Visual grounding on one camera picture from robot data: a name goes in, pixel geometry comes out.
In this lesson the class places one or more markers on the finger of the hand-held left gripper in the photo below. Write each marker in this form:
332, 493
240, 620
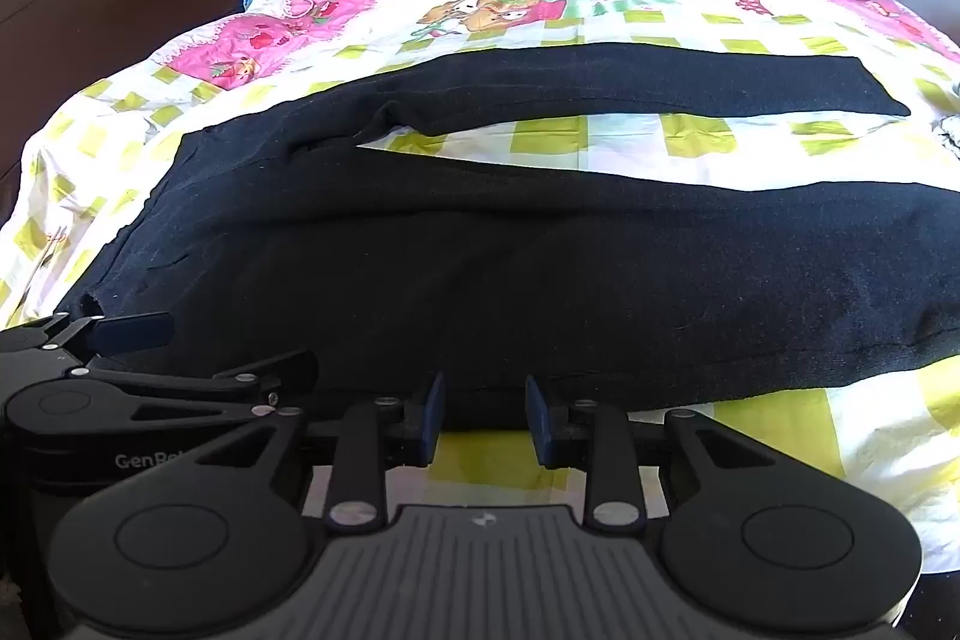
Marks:
135, 334
187, 385

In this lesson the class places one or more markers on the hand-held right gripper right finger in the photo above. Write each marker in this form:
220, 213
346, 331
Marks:
537, 422

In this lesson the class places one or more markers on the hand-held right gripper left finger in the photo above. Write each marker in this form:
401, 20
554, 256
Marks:
429, 422

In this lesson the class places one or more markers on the black pants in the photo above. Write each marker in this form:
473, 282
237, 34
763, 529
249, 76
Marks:
525, 272

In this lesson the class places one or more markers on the printed checkered bed sheet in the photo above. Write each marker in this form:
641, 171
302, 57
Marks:
600, 138

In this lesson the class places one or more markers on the dark wooden headboard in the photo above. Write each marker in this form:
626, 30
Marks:
112, 10

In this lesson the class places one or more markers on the crumpled white grey cloth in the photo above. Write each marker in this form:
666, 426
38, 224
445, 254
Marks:
951, 134

